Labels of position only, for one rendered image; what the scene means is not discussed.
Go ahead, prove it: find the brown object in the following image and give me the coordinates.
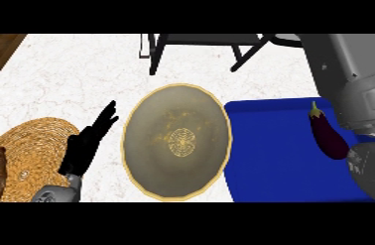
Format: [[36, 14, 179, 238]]
[[0, 146, 7, 194]]

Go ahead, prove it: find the round woven wicker placemat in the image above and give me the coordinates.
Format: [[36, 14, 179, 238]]
[[0, 116, 82, 203]]

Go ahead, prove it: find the brown wooden panel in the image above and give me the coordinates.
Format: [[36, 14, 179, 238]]
[[0, 33, 29, 70]]

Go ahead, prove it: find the round grey gold-rimmed tray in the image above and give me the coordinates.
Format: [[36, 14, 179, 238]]
[[119, 82, 234, 202]]

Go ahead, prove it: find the purple eggplant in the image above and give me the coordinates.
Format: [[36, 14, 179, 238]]
[[306, 100, 351, 161]]

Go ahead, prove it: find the blue tray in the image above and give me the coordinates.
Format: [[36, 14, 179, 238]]
[[222, 96, 375, 203]]

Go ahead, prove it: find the black tiered wire shelf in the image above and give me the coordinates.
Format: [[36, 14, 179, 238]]
[[137, 33, 303, 76]]

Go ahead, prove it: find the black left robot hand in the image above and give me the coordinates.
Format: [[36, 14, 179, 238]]
[[57, 99, 119, 178]]

